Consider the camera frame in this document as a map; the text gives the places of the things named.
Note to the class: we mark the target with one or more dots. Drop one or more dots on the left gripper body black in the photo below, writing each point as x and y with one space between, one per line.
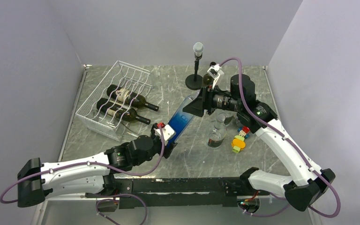
157 141

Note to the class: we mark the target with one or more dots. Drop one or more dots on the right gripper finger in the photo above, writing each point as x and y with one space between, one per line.
195 107
202 94

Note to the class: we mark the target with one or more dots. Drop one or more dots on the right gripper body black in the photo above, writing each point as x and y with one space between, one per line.
217 100

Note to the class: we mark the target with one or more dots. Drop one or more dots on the blue square glass bottle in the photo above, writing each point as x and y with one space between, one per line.
180 120

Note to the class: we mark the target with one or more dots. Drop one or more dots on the wine bottle with cream label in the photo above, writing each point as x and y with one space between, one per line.
129 97

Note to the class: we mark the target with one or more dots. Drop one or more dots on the dark green wine bottle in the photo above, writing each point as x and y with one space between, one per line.
117 111

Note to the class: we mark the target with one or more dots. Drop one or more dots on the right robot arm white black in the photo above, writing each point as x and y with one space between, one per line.
306 181

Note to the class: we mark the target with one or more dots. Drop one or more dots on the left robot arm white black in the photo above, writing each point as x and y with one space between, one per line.
39 181

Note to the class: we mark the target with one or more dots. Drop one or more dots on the olive wine bottle silver neck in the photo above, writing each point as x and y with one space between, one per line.
207 80

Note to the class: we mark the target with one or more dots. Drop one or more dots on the black stand with white ball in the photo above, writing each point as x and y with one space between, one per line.
194 81

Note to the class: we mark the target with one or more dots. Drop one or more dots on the small glass jar silver lid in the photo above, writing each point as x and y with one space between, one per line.
231 118

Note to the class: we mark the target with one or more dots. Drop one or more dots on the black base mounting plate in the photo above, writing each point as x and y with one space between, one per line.
224 191

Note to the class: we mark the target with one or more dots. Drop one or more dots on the colourful toy block figure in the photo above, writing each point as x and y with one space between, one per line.
239 141

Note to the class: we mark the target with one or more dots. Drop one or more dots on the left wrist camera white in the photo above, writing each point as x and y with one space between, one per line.
167 130

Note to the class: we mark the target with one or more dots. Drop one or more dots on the white wire wine rack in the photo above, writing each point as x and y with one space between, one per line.
122 74

